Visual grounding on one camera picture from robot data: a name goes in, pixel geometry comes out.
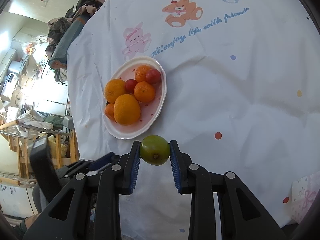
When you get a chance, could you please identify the small mandarin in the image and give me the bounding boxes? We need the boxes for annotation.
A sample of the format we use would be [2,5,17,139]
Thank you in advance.
[135,65,152,83]
[134,81,156,103]

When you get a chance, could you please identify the small mandarin far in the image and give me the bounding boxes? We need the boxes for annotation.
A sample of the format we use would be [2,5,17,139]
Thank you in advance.
[135,65,152,83]

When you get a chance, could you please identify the green grape tomato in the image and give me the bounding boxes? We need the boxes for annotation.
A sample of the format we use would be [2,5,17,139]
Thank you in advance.
[139,135,170,166]

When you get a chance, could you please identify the small mandarin middle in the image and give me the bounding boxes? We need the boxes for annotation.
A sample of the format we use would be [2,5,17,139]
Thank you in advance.
[134,81,156,103]

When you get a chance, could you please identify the large orange lower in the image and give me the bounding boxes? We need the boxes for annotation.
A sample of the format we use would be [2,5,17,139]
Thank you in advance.
[114,94,141,126]

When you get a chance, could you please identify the small mandarin left edge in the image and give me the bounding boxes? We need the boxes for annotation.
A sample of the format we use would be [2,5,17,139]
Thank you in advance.
[104,102,115,121]

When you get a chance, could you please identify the dark clothes pile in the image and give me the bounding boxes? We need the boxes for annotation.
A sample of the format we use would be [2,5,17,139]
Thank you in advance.
[46,0,105,58]

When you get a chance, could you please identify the white cartoon bed sheet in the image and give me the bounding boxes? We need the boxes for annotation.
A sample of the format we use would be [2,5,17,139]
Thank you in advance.
[67,0,319,226]

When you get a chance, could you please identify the red cherry tomato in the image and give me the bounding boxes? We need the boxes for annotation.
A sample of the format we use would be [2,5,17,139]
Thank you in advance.
[125,79,138,94]
[145,69,161,85]

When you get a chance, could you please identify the left hand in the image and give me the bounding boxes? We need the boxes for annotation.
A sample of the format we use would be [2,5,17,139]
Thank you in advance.
[13,213,41,239]

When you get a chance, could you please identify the teal orange folded blanket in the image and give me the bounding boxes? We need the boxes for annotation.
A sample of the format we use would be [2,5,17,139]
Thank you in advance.
[48,14,90,69]

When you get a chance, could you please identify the red cherry tomato in plate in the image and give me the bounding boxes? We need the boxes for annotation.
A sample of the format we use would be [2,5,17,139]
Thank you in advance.
[125,79,138,94]

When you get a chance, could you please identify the large orange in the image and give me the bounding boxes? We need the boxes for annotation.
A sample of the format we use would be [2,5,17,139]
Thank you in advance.
[104,79,126,103]
[114,94,141,126]

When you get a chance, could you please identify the large orange upper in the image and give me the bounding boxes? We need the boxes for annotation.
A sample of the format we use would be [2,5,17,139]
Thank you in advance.
[104,79,126,103]

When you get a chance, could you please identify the pink bow gift bag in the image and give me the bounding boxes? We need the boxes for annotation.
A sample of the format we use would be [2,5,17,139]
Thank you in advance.
[290,171,320,223]

